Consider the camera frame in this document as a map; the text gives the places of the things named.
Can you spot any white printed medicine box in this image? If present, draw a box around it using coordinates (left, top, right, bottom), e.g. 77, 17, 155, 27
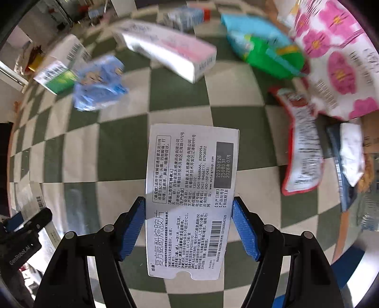
146, 124, 240, 280

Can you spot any red white snack packet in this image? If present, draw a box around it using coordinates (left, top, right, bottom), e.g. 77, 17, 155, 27
268, 86, 328, 196

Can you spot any blue seat cushion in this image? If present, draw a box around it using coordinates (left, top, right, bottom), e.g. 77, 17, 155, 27
332, 245, 366, 285

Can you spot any green white checkered tablecloth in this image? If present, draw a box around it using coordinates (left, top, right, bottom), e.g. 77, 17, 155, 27
6, 0, 379, 308

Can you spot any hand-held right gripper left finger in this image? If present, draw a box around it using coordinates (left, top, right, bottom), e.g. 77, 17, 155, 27
41, 197, 149, 308

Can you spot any small blue-white box, red cap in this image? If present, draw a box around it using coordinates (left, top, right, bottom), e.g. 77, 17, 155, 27
166, 6, 211, 32

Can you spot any white barcode box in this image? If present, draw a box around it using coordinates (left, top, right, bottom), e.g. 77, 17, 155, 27
13, 182, 63, 246

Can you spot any long white pink box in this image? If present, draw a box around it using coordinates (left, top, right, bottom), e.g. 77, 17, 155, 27
112, 20, 217, 84

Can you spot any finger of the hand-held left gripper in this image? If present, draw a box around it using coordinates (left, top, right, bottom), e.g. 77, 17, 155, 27
4, 207, 53, 234

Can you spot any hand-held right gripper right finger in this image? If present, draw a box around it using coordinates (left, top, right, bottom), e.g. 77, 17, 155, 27
232, 195, 338, 308

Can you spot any light blue packet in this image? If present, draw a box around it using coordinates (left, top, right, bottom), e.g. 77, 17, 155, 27
72, 56, 129, 112

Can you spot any green blue snack bag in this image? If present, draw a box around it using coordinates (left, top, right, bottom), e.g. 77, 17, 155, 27
221, 13, 308, 79

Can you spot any dark blue packet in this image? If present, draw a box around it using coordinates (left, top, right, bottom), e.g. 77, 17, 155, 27
326, 123, 359, 212

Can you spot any white plastic packet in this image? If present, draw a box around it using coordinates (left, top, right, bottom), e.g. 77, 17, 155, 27
339, 122, 365, 187

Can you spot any pink flower printed bag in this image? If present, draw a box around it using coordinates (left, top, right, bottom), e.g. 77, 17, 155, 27
284, 0, 379, 121

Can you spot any green white medicine box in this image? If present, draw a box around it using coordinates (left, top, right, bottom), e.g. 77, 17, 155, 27
33, 34, 91, 95

